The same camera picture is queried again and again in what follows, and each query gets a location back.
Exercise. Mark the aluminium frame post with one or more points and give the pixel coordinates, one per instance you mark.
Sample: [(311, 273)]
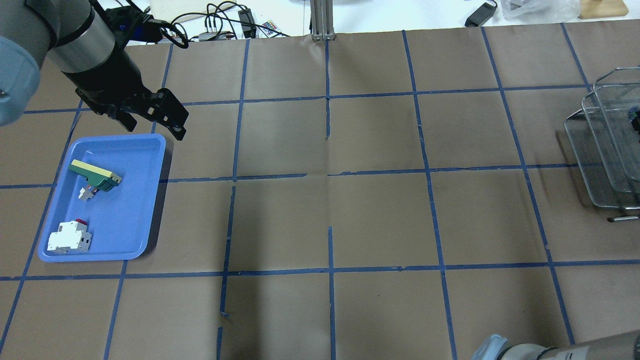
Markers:
[(322, 20)]

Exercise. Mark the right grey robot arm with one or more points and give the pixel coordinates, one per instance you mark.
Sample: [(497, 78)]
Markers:
[(623, 346)]

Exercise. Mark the silver wire mesh shelf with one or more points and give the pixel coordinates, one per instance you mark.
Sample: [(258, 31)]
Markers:
[(605, 145)]

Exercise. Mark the black power adapter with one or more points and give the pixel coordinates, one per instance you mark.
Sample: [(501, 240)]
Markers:
[(482, 14)]

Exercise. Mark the white circuit breaker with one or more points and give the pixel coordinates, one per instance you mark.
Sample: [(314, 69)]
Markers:
[(71, 236)]

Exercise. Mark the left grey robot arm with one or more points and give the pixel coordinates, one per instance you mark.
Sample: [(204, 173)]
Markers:
[(87, 44)]

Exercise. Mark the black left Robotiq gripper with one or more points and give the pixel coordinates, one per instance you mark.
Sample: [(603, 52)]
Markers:
[(106, 81)]

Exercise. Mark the blue plastic tray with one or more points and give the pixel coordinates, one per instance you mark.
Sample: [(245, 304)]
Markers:
[(119, 220)]

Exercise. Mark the red emergency stop button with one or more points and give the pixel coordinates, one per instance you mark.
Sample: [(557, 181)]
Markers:
[(633, 115)]

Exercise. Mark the green yellow terminal block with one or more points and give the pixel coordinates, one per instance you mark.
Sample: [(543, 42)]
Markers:
[(98, 179)]

